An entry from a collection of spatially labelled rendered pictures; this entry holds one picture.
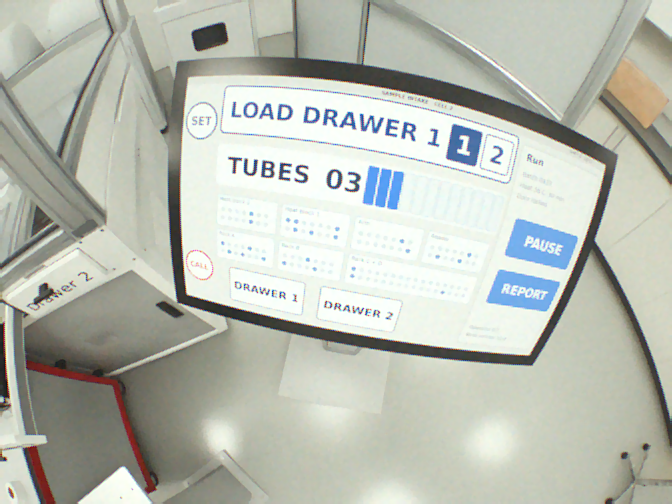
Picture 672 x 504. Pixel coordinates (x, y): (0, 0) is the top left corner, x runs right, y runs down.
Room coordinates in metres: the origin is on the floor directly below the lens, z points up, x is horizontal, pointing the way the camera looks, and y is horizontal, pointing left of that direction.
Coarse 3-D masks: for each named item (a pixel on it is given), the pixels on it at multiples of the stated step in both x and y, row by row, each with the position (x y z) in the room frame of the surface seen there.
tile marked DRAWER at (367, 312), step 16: (320, 288) 0.11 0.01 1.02; (336, 288) 0.11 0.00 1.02; (320, 304) 0.09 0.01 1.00; (336, 304) 0.09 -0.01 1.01; (352, 304) 0.10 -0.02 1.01; (368, 304) 0.10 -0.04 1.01; (384, 304) 0.10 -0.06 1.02; (400, 304) 0.10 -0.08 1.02; (336, 320) 0.08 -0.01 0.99; (352, 320) 0.08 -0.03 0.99; (368, 320) 0.08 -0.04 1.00; (384, 320) 0.08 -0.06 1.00
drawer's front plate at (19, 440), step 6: (0, 438) -0.31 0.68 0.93; (6, 438) -0.30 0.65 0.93; (12, 438) -0.29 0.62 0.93; (18, 438) -0.29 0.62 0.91; (24, 438) -0.28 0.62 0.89; (30, 438) -0.28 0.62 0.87; (36, 438) -0.28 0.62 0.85; (42, 438) -0.28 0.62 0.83; (0, 444) -0.33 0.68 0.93; (6, 444) -0.32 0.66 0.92; (12, 444) -0.32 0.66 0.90; (18, 444) -0.32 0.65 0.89; (36, 444) -0.32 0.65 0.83; (6, 450) -0.42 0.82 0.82
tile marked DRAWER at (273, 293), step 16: (240, 272) 0.12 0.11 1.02; (256, 272) 0.12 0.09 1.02; (240, 288) 0.10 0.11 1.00; (256, 288) 0.10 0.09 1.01; (272, 288) 0.11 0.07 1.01; (288, 288) 0.11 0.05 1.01; (304, 288) 0.11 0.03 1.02; (256, 304) 0.09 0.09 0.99; (272, 304) 0.09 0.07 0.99; (288, 304) 0.09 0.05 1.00
